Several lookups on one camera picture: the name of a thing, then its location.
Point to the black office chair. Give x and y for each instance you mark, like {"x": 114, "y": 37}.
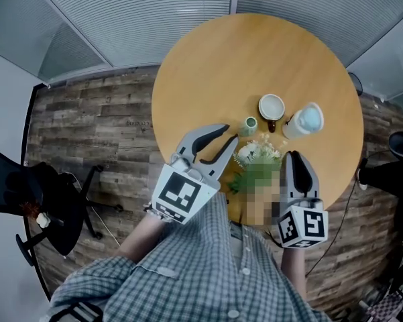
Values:
{"x": 50, "y": 206}

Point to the checkered cloth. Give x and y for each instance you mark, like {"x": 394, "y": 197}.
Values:
{"x": 387, "y": 307}

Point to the small red fuzzy object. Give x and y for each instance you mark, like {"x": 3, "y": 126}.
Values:
{"x": 30, "y": 209}

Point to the person's left forearm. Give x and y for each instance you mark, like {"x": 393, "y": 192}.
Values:
{"x": 142, "y": 237}

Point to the checked shirt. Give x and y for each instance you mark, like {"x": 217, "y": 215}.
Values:
{"x": 194, "y": 273}

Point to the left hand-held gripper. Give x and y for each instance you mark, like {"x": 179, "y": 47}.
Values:
{"x": 179, "y": 193}

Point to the white flowers with green leaves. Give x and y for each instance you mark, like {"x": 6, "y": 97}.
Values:
{"x": 255, "y": 153}

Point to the brown mug with white inside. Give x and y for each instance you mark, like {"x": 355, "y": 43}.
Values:
{"x": 271, "y": 107}

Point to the person's right forearm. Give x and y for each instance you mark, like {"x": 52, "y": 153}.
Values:
{"x": 293, "y": 267}

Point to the small white object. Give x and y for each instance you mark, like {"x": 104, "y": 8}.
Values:
{"x": 43, "y": 220}

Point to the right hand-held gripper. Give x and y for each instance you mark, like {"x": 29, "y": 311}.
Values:
{"x": 305, "y": 225}

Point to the small green ceramic vase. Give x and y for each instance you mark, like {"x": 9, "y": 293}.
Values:
{"x": 248, "y": 126}

